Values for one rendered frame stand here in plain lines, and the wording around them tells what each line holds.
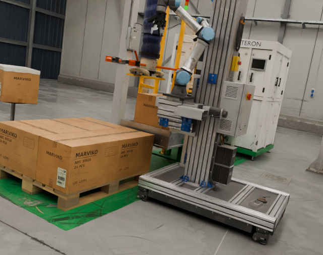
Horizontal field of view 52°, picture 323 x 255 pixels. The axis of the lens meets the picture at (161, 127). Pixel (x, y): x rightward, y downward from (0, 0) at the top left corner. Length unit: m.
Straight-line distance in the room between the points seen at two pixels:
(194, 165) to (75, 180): 1.13
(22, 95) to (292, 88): 9.61
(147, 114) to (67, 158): 1.35
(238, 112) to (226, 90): 0.22
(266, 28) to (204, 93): 9.58
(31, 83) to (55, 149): 1.56
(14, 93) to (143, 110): 1.51
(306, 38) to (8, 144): 10.52
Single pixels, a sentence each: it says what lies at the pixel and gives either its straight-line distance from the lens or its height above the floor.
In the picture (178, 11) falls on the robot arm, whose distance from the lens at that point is 3.08.
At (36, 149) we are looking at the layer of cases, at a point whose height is 0.42.
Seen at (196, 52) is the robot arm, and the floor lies 1.43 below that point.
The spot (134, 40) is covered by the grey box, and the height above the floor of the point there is 1.60.
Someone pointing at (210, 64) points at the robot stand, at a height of 1.36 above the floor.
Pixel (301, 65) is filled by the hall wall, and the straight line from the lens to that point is 12.21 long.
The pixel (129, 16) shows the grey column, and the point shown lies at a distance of 4.92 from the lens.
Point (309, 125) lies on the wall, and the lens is 12.01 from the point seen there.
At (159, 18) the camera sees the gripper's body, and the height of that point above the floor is 1.66.
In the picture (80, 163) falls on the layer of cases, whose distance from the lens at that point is 2.82.
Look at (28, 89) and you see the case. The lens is 4.25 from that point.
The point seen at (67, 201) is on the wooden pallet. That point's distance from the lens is 2.86.
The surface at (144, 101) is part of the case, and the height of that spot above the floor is 0.87.
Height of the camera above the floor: 1.22
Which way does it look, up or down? 9 degrees down
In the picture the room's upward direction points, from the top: 9 degrees clockwise
